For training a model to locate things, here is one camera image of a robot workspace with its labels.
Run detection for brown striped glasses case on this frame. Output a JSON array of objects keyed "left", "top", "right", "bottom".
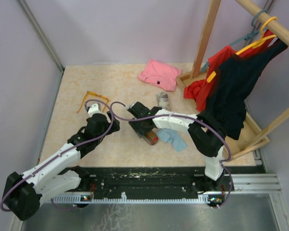
[{"left": 143, "top": 131, "right": 158, "bottom": 145}]

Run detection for light blue cloth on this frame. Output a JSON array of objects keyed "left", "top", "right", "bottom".
[{"left": 157, "top": 128, "right": 187, "bottom": 152}]

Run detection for map print glasses case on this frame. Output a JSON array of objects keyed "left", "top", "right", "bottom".
[{"left": 156, "top": 92, "right": 171, "bottom": 111}]

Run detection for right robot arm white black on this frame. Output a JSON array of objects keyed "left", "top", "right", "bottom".
[{"left": 127, "top": 102, "right": 225, "bottom": 191}]

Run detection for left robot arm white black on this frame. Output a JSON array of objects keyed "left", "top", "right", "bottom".
[{"left": 0, "top": 112, "right": 120, "bottom": 221}]

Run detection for orange sunglasses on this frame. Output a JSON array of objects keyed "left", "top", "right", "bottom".
[{"left": 77, "top": 91, "right": 110, "bottom": 113}]

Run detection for folded pink shirt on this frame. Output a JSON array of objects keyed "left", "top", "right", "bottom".
[{"left": 138, "top": 59, "right": 182, "bottom": 91}]

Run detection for red shirt hanging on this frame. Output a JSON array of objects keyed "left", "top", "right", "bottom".
[{"left": 184, "top": 30, "right": 273, "bottom": 112}]

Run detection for dark navy shirt hanging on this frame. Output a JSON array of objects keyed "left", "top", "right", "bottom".
[{"left": 205, "top": 39, "right": 288, "bottom": 140}]

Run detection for teal hanger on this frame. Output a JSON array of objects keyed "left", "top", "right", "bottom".
[{"left": 200, "top": 9, "right": 268, "bottom": 74}]

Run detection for yellow hanger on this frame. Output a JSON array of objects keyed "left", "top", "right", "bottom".
[{"left": 206, "top": 16, "right": 277, "bottom": 83}]

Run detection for wooden clothes rack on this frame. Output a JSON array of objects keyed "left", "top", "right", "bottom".
[{"left": 175, "top": 0, "right": 289, "bottom": 161}]

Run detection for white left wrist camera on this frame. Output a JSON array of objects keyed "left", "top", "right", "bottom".
[{"left": 87, "top": 103, "right": 103, "bottom": 117}]

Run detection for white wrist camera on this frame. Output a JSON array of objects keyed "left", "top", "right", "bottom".
[
  {"left": 87, "top": 103, "right": 103, "bottom": 117},
  {"left": 126, "top": 102, "right": 136, "bottom": 110}
]

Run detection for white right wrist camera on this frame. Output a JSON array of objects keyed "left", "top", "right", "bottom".
[{"left": 126, "top": 102, "right": 136, "bottom": 110}]

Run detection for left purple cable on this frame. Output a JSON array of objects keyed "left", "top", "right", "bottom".
[{"left": 0, "top": 100, "right": 115, "bottom": 212}]

